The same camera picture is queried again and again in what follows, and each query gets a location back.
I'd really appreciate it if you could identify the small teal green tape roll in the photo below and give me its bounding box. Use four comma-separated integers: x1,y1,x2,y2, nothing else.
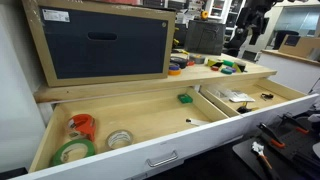
221,68,233,75

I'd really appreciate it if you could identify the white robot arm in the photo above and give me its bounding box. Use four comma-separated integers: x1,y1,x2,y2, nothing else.
225,0,283,50

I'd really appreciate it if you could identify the grey tape roll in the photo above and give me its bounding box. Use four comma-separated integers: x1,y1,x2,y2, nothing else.
189,54,205,64

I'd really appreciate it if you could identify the small red tape roll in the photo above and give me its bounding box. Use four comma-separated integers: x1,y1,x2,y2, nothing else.
211,66,219,71

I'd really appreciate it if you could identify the clear tape roll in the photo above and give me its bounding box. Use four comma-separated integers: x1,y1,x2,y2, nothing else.
106,129,134,150

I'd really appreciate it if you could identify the bright green tape roll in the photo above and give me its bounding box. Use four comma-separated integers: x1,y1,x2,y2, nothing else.
223,60,234,67

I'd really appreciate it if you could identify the open white wooden drawer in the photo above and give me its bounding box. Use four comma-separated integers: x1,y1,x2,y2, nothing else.
15,79,315,180

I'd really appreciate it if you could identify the orange tape dispenser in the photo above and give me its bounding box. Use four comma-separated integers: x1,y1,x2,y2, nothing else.
67,114,96,141

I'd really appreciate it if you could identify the large green tape roll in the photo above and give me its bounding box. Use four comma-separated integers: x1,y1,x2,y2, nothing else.
51,139,95,166

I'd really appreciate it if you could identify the cardboard box on right counter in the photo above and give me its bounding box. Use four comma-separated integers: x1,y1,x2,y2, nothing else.
278,35,320,58

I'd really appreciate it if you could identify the small green plastic box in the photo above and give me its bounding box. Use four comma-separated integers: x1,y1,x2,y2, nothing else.
178,94,193,104

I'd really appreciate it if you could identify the white black marker pen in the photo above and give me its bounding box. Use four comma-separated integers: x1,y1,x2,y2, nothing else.
186,118,210,126

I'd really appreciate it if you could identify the dark grey fabric bin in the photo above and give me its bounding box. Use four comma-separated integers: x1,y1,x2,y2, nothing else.
184,20,226,55

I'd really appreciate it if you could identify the clear plastic bag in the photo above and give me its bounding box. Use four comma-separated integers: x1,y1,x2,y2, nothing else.
208,86,254,103

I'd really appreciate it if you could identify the black yellow small tool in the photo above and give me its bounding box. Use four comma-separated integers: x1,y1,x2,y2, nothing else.
237,102,258,114

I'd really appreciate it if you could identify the wooden box with black front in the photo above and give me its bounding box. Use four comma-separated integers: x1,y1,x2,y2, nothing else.
21,0,176,87

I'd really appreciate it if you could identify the black binder clip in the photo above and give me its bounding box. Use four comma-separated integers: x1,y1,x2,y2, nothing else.
261,93,274,101

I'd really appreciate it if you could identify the black orange clamp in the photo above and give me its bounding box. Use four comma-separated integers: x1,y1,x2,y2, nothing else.
281,114,309,134
258,123,285,149

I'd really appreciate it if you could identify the metal drawer handle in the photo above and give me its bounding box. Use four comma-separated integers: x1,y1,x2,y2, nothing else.
146,150,179,168

